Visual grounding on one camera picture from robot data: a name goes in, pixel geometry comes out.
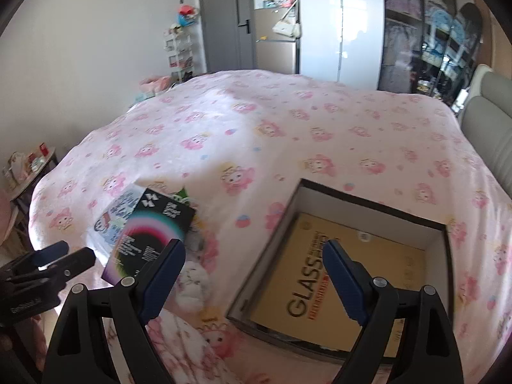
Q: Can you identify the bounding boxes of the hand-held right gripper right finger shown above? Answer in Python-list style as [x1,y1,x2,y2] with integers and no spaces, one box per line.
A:
[322,239,465,384]

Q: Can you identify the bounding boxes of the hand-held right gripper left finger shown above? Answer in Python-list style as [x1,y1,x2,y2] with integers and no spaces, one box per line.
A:
[42,239,187,384]

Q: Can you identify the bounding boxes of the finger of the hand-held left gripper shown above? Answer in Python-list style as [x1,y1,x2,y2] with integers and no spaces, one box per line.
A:
[8,241,69,276]
[24,247,97,289]

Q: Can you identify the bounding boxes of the white fluffy plush keychain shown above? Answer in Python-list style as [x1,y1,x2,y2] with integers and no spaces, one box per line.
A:
[176,260,217,315]

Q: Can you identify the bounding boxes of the cartoon printed packet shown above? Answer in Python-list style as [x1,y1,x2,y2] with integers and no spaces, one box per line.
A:
[86,185,147,267]

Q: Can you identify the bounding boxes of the black box with rainbow ring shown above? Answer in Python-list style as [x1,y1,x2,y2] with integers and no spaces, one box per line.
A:
[101,187,196,287]

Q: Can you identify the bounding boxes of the black cardboard box white inside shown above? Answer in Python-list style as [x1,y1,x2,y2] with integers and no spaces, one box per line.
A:
[226,178,454,364]

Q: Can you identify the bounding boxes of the yellow flat packet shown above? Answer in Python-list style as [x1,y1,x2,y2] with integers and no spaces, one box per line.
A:
[250,212,428,358]

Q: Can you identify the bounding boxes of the small side table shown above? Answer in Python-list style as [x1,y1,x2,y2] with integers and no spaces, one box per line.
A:
[8,148,60,225]

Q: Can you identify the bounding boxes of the green packet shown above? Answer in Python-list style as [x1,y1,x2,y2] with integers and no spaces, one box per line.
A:
[170,187,192,205]

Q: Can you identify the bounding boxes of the pink printed blanket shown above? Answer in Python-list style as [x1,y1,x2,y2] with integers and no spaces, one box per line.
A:
[30,70,512,384]

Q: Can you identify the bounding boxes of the grey padded headboard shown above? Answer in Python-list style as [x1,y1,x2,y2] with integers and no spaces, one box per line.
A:
[456,64,512,204]

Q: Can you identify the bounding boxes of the white shelf rack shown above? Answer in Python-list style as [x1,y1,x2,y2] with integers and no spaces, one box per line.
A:
[163,28,195,83]

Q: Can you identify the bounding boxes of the silver fridge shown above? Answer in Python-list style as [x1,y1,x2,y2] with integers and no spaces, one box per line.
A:
[253,6,300,75]

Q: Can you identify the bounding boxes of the dark glass display cabinet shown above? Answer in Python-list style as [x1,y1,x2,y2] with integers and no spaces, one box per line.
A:
[378,0,459,97]

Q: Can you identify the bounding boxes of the white wardrobe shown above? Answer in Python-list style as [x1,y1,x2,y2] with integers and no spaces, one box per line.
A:
[298,0,385,91]

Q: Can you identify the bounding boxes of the white handbag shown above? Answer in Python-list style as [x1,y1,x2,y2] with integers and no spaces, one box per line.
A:
[273,18,301,39]

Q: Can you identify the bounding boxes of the red and blue plush toy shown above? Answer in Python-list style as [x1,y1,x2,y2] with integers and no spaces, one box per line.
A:
[176,3,199,28]

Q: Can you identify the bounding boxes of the grey door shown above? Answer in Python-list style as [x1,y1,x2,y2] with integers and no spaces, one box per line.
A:
[198,0,257,75]

